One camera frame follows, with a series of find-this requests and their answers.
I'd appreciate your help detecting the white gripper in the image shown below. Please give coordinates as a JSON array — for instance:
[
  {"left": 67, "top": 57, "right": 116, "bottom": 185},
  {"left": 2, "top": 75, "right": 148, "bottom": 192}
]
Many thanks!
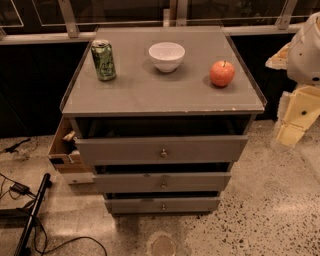
[{"left": 265, "top": 43, "right": 320, "bottom": 147}]

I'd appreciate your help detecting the grey bottom drawer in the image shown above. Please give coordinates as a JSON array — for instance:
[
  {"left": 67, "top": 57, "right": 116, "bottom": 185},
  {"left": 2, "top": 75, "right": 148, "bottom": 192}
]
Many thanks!
[{"left": 105, "top": 197, "right": 220, "bottom": 214}]

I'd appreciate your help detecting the grey drawer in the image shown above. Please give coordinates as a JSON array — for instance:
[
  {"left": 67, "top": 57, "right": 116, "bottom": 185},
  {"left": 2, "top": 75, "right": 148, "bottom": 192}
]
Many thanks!
[
  {"left": 105, "top": 197, "right": 220, "bottom": 214},
  {"left": 76, "top": 135, "right": 248, "bottom": 166},
  {"left": 93, "top": 172, "right": 231, "bottom": 193}
]

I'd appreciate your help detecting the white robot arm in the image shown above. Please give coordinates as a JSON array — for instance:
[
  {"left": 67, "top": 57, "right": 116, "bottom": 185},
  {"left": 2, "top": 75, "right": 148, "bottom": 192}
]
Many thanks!
[{"left": 265, "top": 12, "right": 320, "bottom": 150}]

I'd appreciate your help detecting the grey top drawer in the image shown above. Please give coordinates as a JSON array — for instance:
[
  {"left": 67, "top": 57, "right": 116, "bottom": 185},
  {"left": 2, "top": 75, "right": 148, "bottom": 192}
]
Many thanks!
[{"left": 76, "top": 135, "right": 248, "bottom": 166}]

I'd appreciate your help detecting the grey drawer cabinet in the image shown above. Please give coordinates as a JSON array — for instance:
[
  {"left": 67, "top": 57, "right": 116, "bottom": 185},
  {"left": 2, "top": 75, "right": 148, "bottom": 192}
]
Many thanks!
[{"left": 61, "top": 26, "right": 266, "bottom": 203}]

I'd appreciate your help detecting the grey middle drawer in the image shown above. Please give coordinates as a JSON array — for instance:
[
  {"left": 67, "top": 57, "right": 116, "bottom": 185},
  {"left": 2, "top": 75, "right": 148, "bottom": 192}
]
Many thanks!
[{"left": 93, "top": 172, "right": 231, "bottom": 193}]

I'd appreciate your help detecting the open cardboard box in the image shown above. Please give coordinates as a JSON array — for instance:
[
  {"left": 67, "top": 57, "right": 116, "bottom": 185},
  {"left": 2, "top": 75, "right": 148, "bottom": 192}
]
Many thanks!
[{"left": 48, "top": 118, "right": 93, "bottom": 185}]

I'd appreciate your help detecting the red apple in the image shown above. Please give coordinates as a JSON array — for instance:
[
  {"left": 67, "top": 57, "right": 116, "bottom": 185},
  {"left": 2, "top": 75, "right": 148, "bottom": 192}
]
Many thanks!
[{"left": 209, "top": 61, "right": 235, "bottom": 87}]

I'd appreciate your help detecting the white ceramic bowl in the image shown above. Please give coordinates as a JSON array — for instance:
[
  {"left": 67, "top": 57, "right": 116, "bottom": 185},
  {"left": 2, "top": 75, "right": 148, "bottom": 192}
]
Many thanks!
[{"left": 148, "top": 42, "right": 186, "bottom": 73}]

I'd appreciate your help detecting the green soda can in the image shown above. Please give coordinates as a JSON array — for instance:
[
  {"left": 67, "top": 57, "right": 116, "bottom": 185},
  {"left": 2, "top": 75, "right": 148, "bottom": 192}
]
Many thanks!
[{"left": 91, "top": 40, "right": 116, "bottom": 81}]

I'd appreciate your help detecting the metal window railing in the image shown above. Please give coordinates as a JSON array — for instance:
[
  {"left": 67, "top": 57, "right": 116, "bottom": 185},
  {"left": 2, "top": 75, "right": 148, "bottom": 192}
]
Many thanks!
[{"left": 0, "top": 0, "right": 320, "bottom": 44}]

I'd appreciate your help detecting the black power adapter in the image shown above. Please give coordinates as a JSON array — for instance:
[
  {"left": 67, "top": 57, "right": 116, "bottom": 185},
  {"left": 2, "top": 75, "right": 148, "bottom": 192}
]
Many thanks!
[{"left": 10, "top": 183, "right": 30, "bottom": 195}]

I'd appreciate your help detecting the black pole on floor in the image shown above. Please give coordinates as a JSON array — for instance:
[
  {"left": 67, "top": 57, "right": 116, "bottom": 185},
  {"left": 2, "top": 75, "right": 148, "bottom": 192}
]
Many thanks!
[{"left": 14, "top": 173, "right": 52, "bottom": 256}]

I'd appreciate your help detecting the black floor cable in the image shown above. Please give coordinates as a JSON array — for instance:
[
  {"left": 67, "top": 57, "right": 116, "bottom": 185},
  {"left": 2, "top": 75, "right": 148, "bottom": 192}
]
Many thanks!
[{"left": 0, "top": 172, "right": 108, "bottom": 256}]

